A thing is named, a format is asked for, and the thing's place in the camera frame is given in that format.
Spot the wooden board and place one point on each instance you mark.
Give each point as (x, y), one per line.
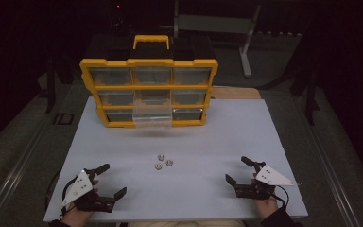
(236, 93)

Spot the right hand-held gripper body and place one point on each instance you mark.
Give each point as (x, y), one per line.
(272, 178)

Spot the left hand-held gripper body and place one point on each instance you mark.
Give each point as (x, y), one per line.
(80, 189)

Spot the yellow black parts organizer cabinet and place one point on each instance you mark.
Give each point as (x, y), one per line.
(151, 62)

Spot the set of small transparent drawers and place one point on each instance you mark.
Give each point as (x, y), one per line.
(110, 76)

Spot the person's left hand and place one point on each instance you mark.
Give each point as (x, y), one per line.
(75, 217)

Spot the dark device with red light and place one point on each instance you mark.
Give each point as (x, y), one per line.
(118, 14)

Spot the silver hex nut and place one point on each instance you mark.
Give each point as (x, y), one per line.
(169, 162)
(158, 166)
(161, 157)

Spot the black stand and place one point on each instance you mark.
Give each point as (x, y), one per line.
(308, 94)
(50, 88)

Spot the person's right hand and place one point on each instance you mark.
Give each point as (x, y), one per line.
(266, 206)

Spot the clear plastic drawer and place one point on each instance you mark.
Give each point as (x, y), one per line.
(152, 111)

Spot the grey metal stand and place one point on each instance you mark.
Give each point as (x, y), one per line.
(214, 23)

